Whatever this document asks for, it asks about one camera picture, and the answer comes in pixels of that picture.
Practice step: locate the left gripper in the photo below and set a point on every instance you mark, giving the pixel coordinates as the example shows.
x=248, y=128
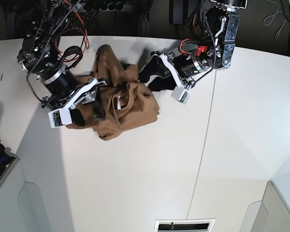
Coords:
x=186, y=67

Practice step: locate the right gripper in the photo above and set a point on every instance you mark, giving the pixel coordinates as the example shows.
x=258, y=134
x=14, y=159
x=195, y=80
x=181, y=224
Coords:
x=66, y=92

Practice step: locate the tan brown t-shirt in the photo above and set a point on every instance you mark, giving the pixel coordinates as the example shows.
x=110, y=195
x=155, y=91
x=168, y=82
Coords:
x=127, y=102

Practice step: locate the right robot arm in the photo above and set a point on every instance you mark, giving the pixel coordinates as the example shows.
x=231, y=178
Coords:
x=41, y=56

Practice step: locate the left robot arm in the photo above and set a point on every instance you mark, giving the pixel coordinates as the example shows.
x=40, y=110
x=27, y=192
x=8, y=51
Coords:
x=209, y=43

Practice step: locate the black power adapter brick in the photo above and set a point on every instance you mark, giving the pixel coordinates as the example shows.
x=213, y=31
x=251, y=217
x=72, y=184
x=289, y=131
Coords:
x=181, y=10

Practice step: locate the grey left table panel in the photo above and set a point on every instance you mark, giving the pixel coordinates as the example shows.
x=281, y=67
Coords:
x=28, y=205

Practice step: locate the white table vent grille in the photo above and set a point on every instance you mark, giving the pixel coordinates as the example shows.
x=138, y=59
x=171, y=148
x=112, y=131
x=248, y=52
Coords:
x=195, y=225

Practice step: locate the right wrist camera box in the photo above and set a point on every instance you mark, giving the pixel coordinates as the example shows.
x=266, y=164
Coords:
x=59, y=117

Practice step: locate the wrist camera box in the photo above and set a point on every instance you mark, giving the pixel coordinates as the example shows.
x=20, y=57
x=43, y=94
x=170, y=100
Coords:
x=181, y=95
x=59, y=117

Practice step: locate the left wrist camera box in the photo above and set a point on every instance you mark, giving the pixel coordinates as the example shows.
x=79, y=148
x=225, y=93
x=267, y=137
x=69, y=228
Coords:
x=181, y=95

